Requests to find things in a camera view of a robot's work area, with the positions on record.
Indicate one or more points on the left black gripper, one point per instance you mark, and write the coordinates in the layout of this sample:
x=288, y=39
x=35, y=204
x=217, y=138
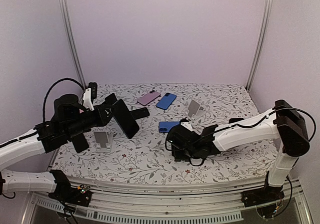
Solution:
x=103, y=118

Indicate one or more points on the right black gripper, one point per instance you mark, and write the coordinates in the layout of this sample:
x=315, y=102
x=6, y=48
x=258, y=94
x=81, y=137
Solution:
x=177, y=151

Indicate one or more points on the teal phone dark screen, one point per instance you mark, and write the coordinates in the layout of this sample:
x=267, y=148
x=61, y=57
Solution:
x=124, y=119

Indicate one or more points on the blue phone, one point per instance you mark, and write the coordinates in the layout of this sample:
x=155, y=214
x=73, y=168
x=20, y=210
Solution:
x=165, y=127
x=166, y=101

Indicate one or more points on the white silver stand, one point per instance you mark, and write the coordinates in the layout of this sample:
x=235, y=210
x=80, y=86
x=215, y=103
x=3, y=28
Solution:
x=104, y=141
x=195, y=110

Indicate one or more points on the black phone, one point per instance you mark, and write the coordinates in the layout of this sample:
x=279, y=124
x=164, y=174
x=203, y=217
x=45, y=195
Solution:
x=234, y=120
x=80, y=143

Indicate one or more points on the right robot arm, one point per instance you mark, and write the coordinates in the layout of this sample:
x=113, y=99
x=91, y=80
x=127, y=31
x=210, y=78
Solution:
x=282, y=122

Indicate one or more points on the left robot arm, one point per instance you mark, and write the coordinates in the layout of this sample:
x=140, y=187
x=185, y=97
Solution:
x=68, y=124

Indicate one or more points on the black folding phone stand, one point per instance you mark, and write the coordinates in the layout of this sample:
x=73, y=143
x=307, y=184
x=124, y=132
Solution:
x=110, y=100

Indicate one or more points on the black phone face down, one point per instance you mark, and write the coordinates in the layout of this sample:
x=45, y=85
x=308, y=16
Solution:
x=140, y=113

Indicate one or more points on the pink phone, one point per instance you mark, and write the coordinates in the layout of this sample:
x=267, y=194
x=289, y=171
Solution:
x=148, y=98

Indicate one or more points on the floral table mat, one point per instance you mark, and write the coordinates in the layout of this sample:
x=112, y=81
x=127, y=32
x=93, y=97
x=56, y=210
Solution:
x=145, y=159

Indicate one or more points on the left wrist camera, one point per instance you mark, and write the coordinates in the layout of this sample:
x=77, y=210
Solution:
x=89, y=95

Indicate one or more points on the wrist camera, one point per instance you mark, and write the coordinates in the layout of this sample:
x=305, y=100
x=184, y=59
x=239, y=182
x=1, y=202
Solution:
x=187, y=125
x=89, y=95

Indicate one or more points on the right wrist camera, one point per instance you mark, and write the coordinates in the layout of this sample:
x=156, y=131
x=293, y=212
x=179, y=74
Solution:
x=187, y=125

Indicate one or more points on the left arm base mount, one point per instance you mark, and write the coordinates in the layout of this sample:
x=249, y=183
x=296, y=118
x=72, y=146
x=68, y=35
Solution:
x=75, y=194

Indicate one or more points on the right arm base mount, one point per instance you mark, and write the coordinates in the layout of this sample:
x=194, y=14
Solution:
x=265, y=195

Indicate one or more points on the right aluminium frame post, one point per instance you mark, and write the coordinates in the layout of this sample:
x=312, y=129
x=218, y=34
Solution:
x=260, y=43

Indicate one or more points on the aluminium frame post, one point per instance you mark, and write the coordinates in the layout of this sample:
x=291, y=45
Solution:
x=71, y=41
x=260, y=43

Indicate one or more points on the left aluminium frame post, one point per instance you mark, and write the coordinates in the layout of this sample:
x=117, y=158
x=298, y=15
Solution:
x=71, y=41

